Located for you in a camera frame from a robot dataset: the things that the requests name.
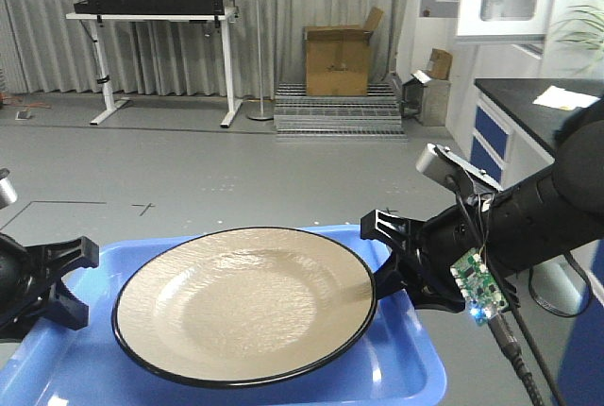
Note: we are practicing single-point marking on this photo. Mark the grey curtain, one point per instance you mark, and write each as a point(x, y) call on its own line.
point(43, 51)

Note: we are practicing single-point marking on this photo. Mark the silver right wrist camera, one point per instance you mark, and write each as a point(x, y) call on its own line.
point(443, 166)

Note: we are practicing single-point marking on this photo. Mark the green circuit board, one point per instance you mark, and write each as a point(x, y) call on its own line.
point(482, 294)

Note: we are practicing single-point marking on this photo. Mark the large cardboard box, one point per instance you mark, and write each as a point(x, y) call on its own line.
point(338, 57)

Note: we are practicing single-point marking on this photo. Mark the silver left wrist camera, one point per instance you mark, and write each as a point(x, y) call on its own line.
point(8, 195)

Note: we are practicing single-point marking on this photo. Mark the green plant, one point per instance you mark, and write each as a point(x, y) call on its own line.
point(577, 37)

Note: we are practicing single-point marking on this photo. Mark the white standing desk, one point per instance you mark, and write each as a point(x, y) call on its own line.
point(96, 22)

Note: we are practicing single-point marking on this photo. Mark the beige plate with black rim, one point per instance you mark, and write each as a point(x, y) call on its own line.
point(245, 307)

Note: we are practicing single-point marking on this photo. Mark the white paper sheet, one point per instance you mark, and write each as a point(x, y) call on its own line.
point(562, 99)

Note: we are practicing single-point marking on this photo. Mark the metal grating steps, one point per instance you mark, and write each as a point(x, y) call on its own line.
point(375, 116)

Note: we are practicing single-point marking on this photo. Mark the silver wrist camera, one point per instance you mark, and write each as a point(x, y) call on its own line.
point(8, 195)
point(443, 166)

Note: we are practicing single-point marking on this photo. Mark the grey metal box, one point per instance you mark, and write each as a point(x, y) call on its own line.
point(425, 99)

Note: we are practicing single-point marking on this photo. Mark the black lab counter with drawers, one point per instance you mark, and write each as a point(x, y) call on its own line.
point(512, 137)

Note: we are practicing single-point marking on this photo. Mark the small cardboard box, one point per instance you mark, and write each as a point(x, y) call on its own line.
point(439, 64)

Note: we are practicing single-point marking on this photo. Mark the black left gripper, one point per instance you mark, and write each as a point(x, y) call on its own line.
point(21, 268)

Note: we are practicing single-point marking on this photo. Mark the blue plastic tray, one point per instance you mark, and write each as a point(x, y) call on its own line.
point(394, 362)

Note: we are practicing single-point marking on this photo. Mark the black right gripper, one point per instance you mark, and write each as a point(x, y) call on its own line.
point(436, 244)

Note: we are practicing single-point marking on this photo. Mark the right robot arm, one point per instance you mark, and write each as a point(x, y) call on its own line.
point(553, 211)

